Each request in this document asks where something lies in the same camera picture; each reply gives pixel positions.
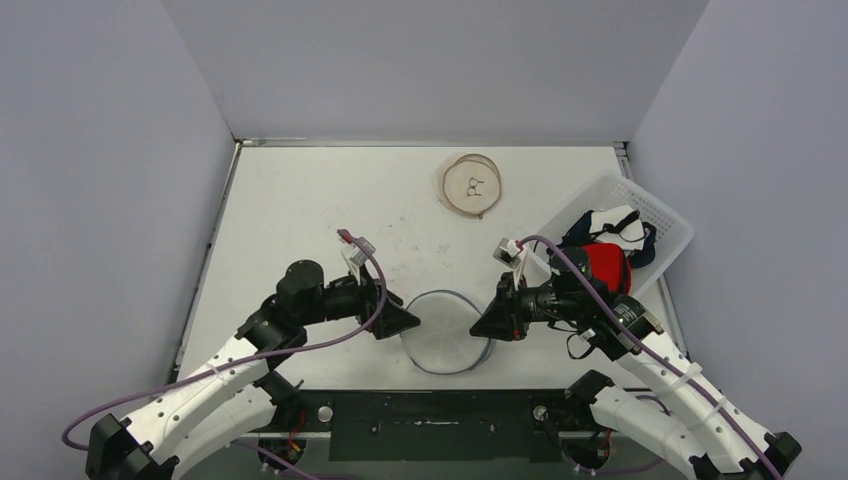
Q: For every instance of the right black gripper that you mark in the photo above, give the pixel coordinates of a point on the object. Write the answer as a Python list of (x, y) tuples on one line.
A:
[(510, 308)]

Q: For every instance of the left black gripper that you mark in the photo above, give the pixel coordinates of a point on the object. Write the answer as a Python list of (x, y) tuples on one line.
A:
[(394, 317)]

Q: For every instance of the blue-trim mesh laundry bag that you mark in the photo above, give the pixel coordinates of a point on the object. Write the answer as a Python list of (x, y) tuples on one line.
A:
[(442, 344)]

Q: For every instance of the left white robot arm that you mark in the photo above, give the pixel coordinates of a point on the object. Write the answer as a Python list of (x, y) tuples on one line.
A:
[(239, 389)]

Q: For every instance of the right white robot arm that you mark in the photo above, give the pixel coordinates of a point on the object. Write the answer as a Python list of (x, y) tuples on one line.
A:
[(700, 431)]

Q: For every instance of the navy blue bra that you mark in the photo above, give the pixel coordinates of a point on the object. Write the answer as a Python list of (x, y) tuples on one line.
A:
[(641, 251)]

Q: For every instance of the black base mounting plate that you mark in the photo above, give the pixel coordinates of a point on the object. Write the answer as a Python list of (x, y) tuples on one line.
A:
[(443, 425)]

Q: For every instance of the white plastic basket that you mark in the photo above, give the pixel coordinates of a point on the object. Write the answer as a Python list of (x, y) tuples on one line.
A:
[(607, 190)]

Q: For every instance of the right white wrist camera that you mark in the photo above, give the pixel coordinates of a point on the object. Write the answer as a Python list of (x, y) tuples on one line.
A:
[(524, 264)]

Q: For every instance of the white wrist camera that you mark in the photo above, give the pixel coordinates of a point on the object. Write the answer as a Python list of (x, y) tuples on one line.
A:
[(524, 264), (355, 251)]

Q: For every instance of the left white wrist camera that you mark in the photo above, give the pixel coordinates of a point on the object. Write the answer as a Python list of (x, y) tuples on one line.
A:
[(355, 251)]

